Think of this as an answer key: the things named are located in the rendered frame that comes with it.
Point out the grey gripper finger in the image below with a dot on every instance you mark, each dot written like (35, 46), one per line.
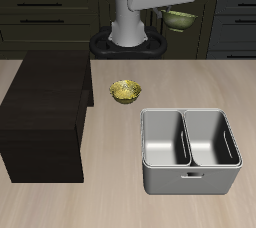
(156, 11)
(168, 9)

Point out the green bowl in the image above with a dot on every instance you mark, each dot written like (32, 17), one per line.
(178, 21)

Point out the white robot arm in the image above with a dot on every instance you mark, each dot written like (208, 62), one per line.
(124, 22)

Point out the yellow bowl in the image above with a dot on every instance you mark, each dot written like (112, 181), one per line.
(125, 91)

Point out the dark grey kitchen cupboard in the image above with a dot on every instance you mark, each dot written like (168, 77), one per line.
(230, 35)

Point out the dark olive kitchen cupboards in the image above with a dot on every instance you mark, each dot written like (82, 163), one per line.
(66, 35)

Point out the dark wooden cabinet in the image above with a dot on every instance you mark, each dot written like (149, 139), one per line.
(43, 105)

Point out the white two-bin basket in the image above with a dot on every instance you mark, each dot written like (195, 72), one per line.
(191, 178)

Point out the flat black base plate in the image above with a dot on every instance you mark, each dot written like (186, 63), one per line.
(156, 48)

